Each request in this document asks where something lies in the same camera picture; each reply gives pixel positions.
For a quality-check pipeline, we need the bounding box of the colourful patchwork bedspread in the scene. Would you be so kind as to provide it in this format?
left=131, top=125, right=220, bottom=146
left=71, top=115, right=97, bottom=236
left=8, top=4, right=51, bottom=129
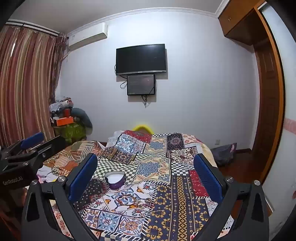
left=52, top=129, right=235, bottom=241

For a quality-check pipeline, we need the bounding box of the purple heart-shaped jewelry tin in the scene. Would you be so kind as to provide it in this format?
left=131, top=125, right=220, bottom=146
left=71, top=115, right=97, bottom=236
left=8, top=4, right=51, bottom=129
left=104, top=171, right=126, bottom=190

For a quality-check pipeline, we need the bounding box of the striped brown blanket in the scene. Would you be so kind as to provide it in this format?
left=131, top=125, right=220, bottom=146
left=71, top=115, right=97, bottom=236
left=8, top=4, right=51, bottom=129
left=43, top=141, right=105, bottom=176

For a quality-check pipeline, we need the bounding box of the striped red curtain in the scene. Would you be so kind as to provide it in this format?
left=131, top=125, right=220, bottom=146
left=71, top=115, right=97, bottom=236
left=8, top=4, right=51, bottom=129
left=1, top=26, right=66, bottom=146

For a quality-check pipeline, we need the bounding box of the grey-green pillow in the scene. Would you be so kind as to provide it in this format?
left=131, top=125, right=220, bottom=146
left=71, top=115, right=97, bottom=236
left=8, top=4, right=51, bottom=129
left=71, top=108, right=93, bottom=135

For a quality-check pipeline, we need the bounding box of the dark bag on floor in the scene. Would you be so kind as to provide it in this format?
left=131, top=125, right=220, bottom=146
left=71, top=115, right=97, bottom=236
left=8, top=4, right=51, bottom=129
left=211, top=143, right=237, bottom=166

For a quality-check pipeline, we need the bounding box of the wooden wardrobe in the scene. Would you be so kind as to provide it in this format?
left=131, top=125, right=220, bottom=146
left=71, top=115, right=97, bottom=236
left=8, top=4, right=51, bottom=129
left=218, top=1, right=285, bottom=182

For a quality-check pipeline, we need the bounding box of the clutter pile on box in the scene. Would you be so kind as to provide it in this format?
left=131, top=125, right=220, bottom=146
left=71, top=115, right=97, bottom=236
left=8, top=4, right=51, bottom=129
left=49, top=97, right=74, bottom=120

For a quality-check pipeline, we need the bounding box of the orange box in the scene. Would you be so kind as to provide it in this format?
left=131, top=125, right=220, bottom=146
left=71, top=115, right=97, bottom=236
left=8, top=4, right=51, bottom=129
left=54, top=116, right=74, bottom=126

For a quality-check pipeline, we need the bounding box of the black wall television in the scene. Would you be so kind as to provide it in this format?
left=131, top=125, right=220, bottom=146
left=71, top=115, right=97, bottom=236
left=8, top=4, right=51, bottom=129
left=115, top=44, right=167, bottom=75

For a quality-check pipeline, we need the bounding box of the white wall air conditioner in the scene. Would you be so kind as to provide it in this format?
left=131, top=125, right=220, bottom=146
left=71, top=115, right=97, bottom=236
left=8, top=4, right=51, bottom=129
left=68, top=23, right=108, bottom=51

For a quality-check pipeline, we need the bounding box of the yellow round object behind bed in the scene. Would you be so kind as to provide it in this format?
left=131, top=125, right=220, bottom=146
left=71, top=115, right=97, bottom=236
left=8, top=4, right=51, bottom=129
left=132, top=125, right=154, bottom=135

